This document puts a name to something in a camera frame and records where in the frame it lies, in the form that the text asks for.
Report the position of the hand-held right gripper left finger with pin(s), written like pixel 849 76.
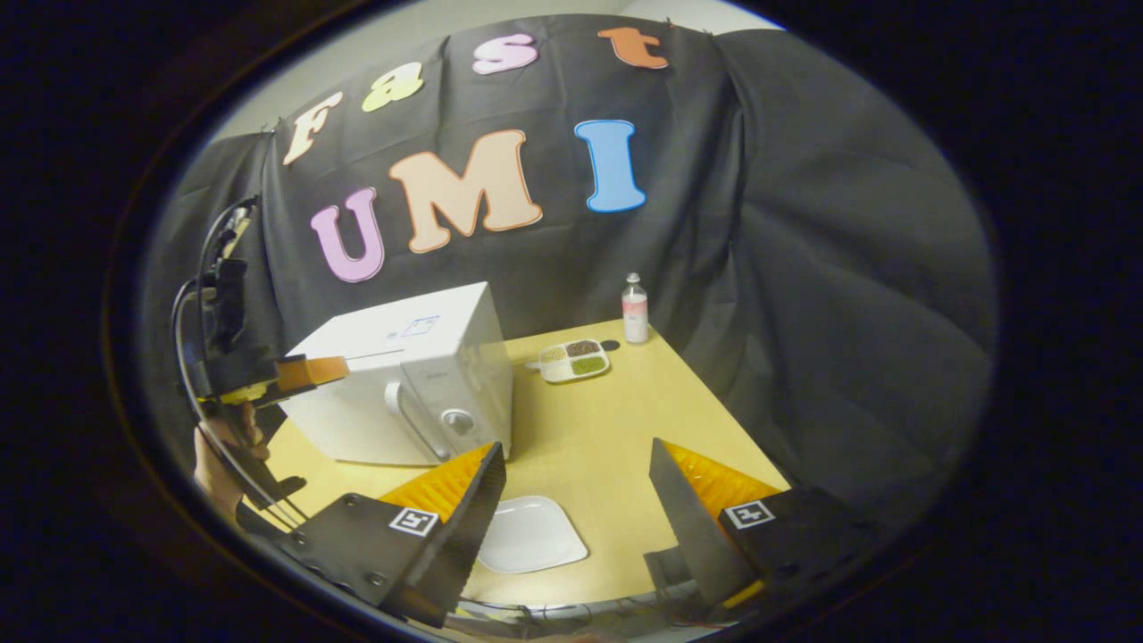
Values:
pixel 469 527

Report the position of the white square plate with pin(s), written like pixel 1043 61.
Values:
pixel 531 536

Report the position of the small black flat block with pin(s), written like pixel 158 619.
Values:
pixel 663 570

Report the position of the black backdrop cloth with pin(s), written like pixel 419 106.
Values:
pixel 804 268

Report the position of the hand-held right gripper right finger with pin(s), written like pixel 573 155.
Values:
pixel 688 527

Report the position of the white microwave oven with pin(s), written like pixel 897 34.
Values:
pixel 393 339

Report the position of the white divided grain tray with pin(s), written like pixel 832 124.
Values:
pixel 576 362

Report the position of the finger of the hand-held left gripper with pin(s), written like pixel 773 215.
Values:
pixel 308 371

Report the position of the clear bottle with pink label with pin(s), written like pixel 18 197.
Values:
pixel 635 313

